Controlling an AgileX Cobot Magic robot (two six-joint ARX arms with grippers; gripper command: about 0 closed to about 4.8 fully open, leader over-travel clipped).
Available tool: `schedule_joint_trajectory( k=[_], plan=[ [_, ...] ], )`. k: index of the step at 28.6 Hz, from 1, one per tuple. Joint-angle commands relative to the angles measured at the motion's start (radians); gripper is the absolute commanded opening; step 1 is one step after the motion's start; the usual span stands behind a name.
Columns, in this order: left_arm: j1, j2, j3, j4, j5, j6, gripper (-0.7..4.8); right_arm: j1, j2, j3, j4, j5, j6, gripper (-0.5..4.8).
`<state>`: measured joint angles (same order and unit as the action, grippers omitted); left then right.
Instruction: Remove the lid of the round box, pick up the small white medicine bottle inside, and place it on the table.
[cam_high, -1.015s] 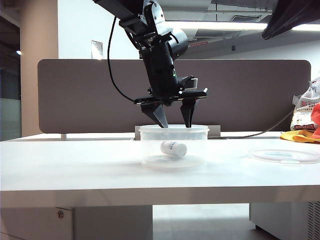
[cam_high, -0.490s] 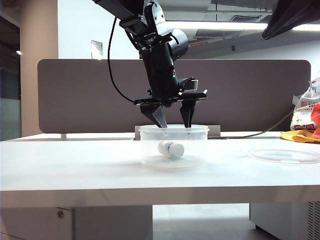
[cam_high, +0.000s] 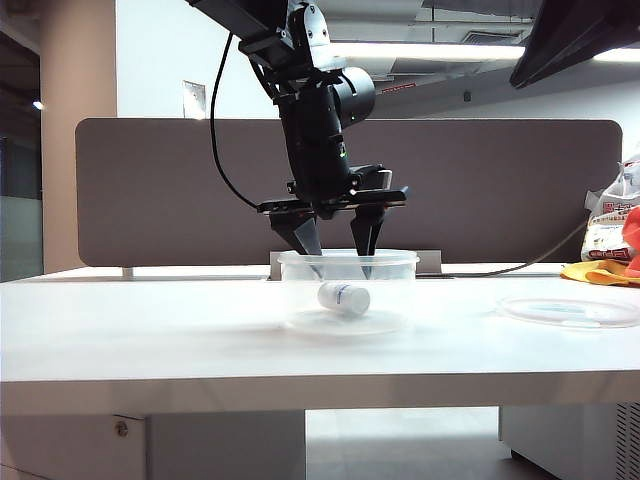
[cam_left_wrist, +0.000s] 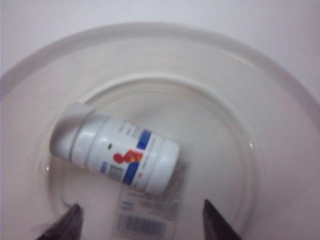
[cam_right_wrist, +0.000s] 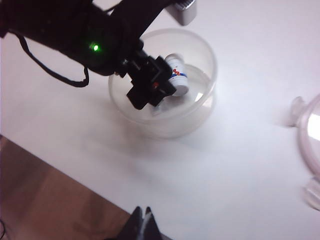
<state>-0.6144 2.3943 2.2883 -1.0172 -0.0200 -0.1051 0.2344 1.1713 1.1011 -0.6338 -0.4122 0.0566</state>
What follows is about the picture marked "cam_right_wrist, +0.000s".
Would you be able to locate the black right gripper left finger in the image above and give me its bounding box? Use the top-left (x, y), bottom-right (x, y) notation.
top-left (117, 206), bottom-right (145, 240)

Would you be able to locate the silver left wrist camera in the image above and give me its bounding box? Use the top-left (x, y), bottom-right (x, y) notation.
top-left (165, 0), bottom-right (199, 26)

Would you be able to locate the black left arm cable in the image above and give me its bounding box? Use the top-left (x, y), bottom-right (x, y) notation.
top-left (17, 34), bottom-right (90, 88)

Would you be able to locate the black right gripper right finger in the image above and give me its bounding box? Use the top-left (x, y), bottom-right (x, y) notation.
top-left (143, 206), bottom-right (167, 240)

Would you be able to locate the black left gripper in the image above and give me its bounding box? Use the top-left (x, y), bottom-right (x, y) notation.
top-left (114, 39), bottom-right (177, 111)

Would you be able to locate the small white medicine bottle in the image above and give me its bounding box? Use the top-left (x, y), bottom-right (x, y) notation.
top-left (164, 53), bottom-right (189, 97)

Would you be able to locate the round transparent plastic box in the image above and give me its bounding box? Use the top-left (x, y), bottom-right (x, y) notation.
top-left (107, 28), bottom-right (218, 140)

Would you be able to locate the round transparent clip lid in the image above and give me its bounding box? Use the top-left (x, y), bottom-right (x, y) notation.
top-left (289, 93), bottom-right (320, 210)

